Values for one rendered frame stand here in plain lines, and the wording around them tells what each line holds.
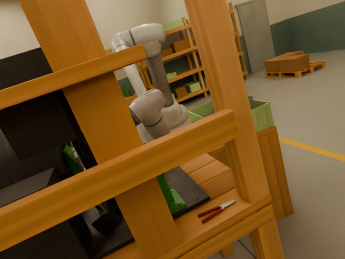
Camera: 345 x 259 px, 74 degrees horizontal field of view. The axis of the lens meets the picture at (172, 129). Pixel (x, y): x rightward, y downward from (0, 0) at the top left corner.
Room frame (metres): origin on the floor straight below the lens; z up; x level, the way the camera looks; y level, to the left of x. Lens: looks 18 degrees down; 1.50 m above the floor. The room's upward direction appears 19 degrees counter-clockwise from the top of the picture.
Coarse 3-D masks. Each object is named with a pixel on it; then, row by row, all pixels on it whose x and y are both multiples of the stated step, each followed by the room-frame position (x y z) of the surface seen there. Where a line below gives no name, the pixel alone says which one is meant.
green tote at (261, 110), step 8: (208, 104) 2.07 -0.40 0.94; (256, 104) 1.67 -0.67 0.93; (264, 104) 1.51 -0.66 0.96; (192, 112) 2.03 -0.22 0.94; (200, 112) 2.05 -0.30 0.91; (208, 112) 2.06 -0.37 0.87; (256, 112) 1.49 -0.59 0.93; (264, 112) 1.51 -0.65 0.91; (192, 120) 1.98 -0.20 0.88; (256, 120) 1.49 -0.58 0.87; (264, 120) 1.51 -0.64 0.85; (272, 120) 1.52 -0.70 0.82; (256, 128) 1.49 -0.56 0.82
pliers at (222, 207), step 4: (232, 200) 0.76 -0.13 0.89; (224, 204) 0.76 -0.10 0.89; (228, 204) 0.75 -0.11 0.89; (232, 204) 0.75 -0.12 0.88; (212, 208) 0.75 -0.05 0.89; (216, 208) 0.75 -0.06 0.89; (220, 208) 0.74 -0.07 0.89; (224, 208) 0.74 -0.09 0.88; (204, 212) 0.75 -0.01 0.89; (208, 212) 0.75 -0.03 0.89; (216, 212) 0.73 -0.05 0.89; (220, 212) 0.73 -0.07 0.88; (200, 216) 0.74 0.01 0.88; (208, 216) 0.72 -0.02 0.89; (212, 216) 0.72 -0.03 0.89; (204, 220) 0.71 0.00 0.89
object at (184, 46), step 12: (228, 12) 6.78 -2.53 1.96; (168, 24) 6.43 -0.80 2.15; (180, 24) 6.49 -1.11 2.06; (192, 36) 6.57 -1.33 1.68; (168, 48) 6.38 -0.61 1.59; (180, 48) 6.50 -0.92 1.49; (192, 48) 6.44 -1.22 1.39; (240, 48) 6.86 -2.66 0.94; (144, 72) 6.11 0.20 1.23; (192, 72) 6.39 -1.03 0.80; (144, 84) 6.57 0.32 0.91; (192, 84) 6.46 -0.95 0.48; (204, 84) 6.67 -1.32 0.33; (180, 96) 6.38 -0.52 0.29; (192, 96) 6.34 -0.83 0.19; (204, 96) 6.54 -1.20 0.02
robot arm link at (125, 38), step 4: (120, 32) 1.49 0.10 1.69; (124, 32) 1.44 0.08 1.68; (128, 32) 1.42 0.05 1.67; (116, 36) 1.44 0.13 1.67; (120, 36) 1.42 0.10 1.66; (124, 36) 1.41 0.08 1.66; (128, 36) 1.41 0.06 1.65; (112, 40) 1.44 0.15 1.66; (116, 40) 1.41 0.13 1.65; (120, 40) 1.40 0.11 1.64; (124, 40) 1.39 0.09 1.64; (128, 40) 1.40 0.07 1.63; (132, 40) 1.40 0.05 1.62; (112, 44) 1.41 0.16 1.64; (116, 44) 1.38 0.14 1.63; (120, 44) 1.37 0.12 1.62; (124, 44) 1.37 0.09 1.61; (128, 44) 1.40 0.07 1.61; (132, 44) 1.40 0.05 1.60; (112, 48) 1.40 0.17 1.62
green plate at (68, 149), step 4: (64, 148) 0.95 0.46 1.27; (68, 148) 0.99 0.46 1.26; (64, 152) 0.92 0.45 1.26; (68, 152) 0.95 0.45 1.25; (64, 156) 0.93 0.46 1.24; (68, 156) 0.92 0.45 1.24; (72, 156) 0.95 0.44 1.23; (68, 160) 0.93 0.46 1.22; (72, 160) 0.92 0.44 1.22; (76, 160) 0.95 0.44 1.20; (68, 164) 0.93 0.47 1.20; (72, 164) 0.93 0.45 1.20; (76, 164) 0.92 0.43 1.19; (72, 168) 0.93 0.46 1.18; (76, 168) 0.93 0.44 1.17; (80, 168) 0.92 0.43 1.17; (72, 172) 0.93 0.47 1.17; (76, 172) 0.93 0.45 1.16; (80, 172) 0.93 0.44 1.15
